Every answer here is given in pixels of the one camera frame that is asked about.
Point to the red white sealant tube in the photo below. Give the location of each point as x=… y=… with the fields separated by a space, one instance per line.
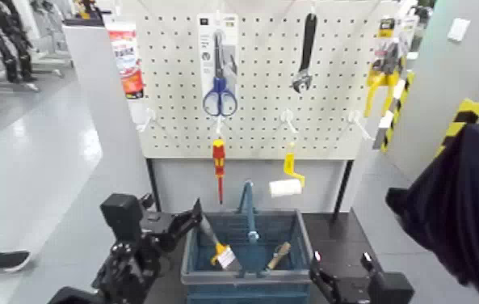
x=128 y=59

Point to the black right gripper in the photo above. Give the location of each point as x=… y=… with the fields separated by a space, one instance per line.
x=351 y=290

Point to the white pegboard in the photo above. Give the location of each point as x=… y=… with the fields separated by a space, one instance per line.
x=264 y=127

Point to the grey partition panel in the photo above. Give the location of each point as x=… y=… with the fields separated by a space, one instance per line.
x=103 y=140

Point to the black adjustable wrench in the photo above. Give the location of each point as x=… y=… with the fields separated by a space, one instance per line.
x=307 y=42

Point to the white wall switch plate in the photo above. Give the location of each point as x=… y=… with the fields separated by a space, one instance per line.
x=458 y=29

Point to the blue scissors in package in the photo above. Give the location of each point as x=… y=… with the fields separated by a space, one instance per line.
x=220 y=91

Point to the black humanoid robot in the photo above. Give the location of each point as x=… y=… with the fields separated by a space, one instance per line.
x=8 y=42

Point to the black pegboard stand leg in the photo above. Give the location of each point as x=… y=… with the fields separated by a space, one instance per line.
x=342 y=191
x=153 y=182

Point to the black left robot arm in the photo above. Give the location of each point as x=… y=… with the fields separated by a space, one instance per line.
x=124 y=271

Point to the black shoe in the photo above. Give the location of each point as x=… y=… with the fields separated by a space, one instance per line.
x=8 y=261

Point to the white pegboard hook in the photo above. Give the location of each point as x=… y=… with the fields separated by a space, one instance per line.
x=219 y=126
x=288 y=119
x=358 y=123
x=148 y=119

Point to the dark navy cloth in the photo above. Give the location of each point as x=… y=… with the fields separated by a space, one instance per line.
x=468 y=212

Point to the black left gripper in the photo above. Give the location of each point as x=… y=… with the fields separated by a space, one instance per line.
x=158 y=231

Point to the red yellow screwdriver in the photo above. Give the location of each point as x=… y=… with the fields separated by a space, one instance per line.
x=219 y=161

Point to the yellow pliers in package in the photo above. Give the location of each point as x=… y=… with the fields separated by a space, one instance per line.
x=381 y=78

